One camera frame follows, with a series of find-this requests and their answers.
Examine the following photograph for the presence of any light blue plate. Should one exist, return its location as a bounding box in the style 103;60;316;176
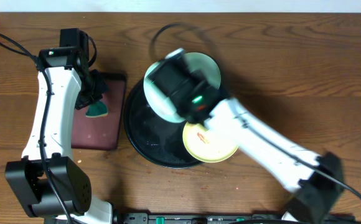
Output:
180;52;222;92
143;62;185;123

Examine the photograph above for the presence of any yellow plate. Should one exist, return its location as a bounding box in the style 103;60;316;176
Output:
182;123;238;163

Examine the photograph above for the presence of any green sponge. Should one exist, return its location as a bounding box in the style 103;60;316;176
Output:
85;101;108;118

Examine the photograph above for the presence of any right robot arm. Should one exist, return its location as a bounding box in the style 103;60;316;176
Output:
143;56;344;223

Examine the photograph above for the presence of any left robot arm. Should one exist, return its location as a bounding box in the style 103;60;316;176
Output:
5;28;114;223

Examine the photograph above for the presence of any round black tray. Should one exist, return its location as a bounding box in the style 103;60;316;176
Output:
124;80;203;169

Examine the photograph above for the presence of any rectangular black tray red mat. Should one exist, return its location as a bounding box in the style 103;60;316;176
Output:
71;72;127;151

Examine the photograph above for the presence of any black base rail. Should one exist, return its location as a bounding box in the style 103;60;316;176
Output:
118;211;357;224

